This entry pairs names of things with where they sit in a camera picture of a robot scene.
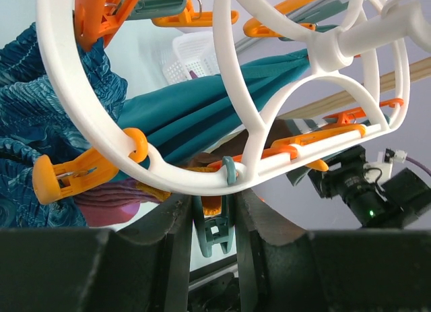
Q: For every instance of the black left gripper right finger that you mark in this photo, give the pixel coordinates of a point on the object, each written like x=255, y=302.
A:
x=283, y=267

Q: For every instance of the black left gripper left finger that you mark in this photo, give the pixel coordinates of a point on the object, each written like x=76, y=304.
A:
x=143, y=267

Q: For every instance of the maroon purple yellow sock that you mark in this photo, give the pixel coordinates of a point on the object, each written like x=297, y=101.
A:
x=116, y=202

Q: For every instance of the teal hanger clip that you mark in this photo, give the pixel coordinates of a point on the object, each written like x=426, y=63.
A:
x=150, y=9
x=213, y=217

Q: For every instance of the orange hanger clip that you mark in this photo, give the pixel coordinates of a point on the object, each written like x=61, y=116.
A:
x=94, y=19
x=270, y=21
x=188, y=18
x=52, y=182

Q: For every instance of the white round clip hanger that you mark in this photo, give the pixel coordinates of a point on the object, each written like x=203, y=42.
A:
x=365, y=57

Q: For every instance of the teal plain cloth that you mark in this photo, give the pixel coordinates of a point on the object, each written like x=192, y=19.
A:
x=184, y=119

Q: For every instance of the dark blue patterned cloth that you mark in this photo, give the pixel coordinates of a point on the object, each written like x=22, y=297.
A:
x=33, y=124

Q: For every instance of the white perforated plastic basket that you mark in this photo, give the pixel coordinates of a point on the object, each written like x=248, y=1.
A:
x=193, y=55

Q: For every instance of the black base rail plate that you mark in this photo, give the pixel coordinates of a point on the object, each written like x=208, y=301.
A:
x=216, y=289

